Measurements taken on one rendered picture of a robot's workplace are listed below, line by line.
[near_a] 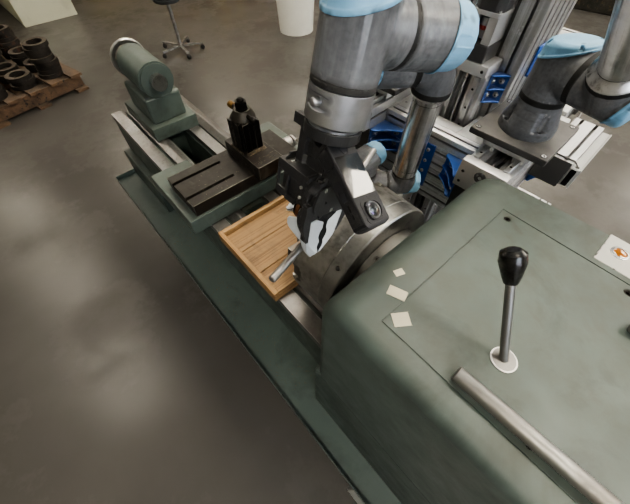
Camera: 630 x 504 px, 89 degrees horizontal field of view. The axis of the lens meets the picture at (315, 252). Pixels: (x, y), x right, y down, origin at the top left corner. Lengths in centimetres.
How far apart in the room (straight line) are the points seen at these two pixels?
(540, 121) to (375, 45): 78
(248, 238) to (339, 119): 75
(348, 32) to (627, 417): 55
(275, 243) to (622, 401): 84
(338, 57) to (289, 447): 158
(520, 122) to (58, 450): 220
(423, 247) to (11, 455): 200
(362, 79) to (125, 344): 190
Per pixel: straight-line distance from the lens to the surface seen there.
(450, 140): 120
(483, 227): 67
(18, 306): 257
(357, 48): 36
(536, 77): 107
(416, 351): 50
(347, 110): 37
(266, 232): 107
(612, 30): 88
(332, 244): 63
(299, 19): 486
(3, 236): 303
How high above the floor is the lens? 170
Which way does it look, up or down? 54 degrees down
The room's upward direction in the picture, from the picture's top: straight up
